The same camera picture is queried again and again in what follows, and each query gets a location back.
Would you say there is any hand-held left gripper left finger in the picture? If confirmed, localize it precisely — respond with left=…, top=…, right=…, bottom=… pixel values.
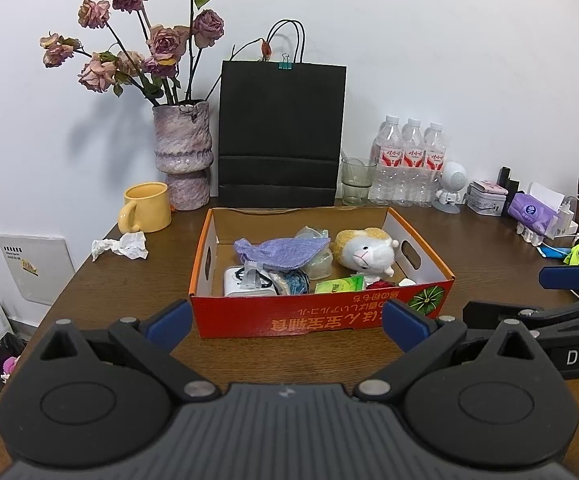
left=32, top=300, right=220, bottom=401

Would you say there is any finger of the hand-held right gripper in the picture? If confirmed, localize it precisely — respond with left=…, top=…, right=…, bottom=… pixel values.
left=462, top=295, right=579, bottom=335
left=539, top=262, right=579, bottom=294

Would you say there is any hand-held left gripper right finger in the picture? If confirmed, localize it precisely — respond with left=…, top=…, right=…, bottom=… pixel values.
left=352, top=302, right=545, bottom=401

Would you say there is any green packet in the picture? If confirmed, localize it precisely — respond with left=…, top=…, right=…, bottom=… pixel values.
left=313, top=275, right=367, bottom=295

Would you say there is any white and yellow plush toy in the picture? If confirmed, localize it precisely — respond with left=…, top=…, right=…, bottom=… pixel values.
left=333, top=227, right=400, bottom=277

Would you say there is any orange cardboard box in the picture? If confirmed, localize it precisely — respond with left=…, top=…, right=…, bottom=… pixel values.
left=188, top=206, right=456, bottom=339

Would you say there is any purple knitted cloth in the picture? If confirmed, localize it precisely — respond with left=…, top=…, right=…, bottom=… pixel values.
left=234, top=236, right=331, bottom=269

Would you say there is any purple tissue pack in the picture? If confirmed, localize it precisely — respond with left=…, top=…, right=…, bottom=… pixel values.
left=507, top=191, right=560, bottom=236

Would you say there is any small white device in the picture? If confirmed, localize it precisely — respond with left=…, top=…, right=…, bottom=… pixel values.
left=223, top=260, right=278, bottom=297

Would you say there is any crumpled white tissue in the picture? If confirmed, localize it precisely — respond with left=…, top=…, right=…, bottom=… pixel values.
left=91, top=231, right=149, bottom=262

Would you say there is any printed tin box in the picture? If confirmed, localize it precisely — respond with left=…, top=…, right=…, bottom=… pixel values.
left=467, top=182, right=509, bottom=217

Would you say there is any pink case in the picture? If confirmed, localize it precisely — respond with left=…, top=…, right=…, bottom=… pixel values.
left=471, top=180, right=509, bottom=196

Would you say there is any yellow mug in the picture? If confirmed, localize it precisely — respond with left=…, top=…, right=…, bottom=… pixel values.
left=118, top=182, right=173, bottom=234

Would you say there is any clear plastic bag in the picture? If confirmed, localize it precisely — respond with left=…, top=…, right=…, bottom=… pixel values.
left=294, top=226, right=334, bottom=281

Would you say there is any clear glass cup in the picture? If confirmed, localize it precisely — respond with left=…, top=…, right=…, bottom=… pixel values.
left=340, top=157, right=377, bottom=207

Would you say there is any white robot figurine speaker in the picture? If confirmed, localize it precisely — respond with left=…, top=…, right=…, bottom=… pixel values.
left=434, top=161, right=469, bottom=214

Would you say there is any red label water bottle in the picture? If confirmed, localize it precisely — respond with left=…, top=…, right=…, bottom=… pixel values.
left=369, top=115, right=403, bottom=206
left=422, top=121, right=447, bottom=208
left=399, top=118, right=427, bottom=207

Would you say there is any mottled purple ceramic vase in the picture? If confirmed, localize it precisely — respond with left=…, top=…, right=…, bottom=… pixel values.
left=152, top=100, right=215, bottom=211

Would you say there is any black paper bag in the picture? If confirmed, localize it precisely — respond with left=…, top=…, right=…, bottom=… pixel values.
left=218, top=19, right=347, bottom=209

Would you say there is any dried pink rose bouquet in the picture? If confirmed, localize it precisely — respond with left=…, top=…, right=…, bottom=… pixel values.
left=40, top=0, right=225, bottom=108

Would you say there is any blue coiled cord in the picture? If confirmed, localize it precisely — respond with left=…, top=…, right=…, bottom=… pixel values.
left=270, top=269, right=310, bottom=295

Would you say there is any white wall panel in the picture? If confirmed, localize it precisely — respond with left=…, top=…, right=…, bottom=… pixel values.
left=0, top=233, right=76, bottom=307

